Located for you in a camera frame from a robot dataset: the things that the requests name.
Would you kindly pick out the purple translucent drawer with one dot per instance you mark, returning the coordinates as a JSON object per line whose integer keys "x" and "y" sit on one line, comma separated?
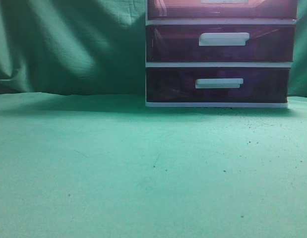
{"x": 185, "y": 9}
{"x": 178, "y": 85}
{"x": 220, "y": 43}

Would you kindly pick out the green cloth backdrop and cover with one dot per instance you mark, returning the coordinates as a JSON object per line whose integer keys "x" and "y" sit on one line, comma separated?
{"x": 81, "y": 156}

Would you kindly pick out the white plastic drawer cabinet frame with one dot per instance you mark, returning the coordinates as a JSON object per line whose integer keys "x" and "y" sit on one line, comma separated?
{"x": 214, "y": 83}

